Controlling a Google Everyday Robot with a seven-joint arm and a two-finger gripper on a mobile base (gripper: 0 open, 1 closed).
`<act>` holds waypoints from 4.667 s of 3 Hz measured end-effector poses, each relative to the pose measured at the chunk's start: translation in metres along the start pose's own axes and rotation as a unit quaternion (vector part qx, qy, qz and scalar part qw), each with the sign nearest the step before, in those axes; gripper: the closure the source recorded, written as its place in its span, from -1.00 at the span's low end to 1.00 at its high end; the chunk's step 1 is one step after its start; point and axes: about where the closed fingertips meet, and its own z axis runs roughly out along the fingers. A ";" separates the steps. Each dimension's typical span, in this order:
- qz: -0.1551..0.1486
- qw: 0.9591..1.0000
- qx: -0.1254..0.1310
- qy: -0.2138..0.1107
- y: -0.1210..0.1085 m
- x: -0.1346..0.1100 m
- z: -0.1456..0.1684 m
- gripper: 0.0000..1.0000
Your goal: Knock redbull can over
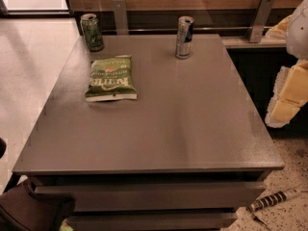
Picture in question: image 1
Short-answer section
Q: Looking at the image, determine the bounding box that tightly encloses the black white striped tool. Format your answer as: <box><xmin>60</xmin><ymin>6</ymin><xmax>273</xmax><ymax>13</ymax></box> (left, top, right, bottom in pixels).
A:
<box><xmin>247</xmin><ymin>189</ymin><xmax>301</xmax><ymax>213</ymax></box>

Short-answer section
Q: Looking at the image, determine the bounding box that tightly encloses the horizontal metal rail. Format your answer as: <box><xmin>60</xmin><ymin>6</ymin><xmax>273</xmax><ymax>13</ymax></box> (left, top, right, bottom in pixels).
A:
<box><xmin>101</xmin><ymin>26</ymin><xmax>273</xmax><ymax>36</ymax></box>

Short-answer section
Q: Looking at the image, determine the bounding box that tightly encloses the grey drawer cabinet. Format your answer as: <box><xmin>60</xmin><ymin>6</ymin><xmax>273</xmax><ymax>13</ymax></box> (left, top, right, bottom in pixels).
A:
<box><xmin>13</xmin><ymin>35</ymin><xmax>284</xmax><ymax>231</ymax></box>

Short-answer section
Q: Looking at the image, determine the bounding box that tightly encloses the silver blue redbull can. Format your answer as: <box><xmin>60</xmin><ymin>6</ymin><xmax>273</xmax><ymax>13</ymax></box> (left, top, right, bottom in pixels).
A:
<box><xmin>175</xmin><ymin>16</ymin><xmax>194</xmax><ymax>59</ymax></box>

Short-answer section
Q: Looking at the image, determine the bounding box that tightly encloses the green soda can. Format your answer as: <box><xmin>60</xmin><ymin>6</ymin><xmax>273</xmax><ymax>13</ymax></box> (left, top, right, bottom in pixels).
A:
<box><xmin>81</xmin><ymin>13</ymin><xmax>104</xmax><ymax>52</ymax></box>

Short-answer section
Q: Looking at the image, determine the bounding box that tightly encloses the left metal wall bracket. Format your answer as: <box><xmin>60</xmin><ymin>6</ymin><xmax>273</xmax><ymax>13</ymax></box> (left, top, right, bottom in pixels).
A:
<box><xmin>112</xmin><ymin>0</ymin><xmax>129</xmax><ymax>35</ymax></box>

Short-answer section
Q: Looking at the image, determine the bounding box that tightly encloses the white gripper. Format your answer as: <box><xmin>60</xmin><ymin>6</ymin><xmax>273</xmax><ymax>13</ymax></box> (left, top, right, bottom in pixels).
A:
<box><xmin>265</xmin><ymin>0</ymin><xmax>308</xmax><ymax>128</ymax></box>

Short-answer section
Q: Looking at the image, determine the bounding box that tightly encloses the metal wall bracket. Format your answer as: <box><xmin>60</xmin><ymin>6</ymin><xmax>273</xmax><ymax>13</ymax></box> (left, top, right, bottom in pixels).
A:
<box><xmin>112</xmin><ymin>0</ymin><xmax>129</xmax><ymax>35</ymax></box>
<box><xmin>247</xmin><ymin>0</ymin><xmax>275</xmax><ymax>43</ymax></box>

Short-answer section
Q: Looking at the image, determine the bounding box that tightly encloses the right metal wall bracket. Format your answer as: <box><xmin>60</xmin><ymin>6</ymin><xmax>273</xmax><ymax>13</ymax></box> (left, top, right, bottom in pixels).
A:
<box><xmin>247</xmin><ymin>0</ymin><xmax>275</xmax><ymax>43</ymax></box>

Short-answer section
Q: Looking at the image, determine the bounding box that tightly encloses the green kettle chips bag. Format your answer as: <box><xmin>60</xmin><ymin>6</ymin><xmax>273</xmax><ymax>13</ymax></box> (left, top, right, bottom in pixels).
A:
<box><xmin>86</xmin><ymin>55</ymin><xmax>138</xmax><ymax>102</ymax></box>

